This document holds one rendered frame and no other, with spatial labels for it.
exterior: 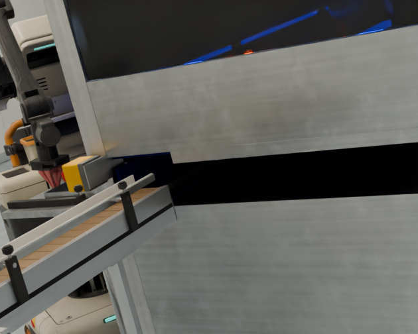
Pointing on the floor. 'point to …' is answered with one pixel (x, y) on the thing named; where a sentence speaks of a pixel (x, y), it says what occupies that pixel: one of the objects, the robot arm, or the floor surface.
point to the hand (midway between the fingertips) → (56, 187)
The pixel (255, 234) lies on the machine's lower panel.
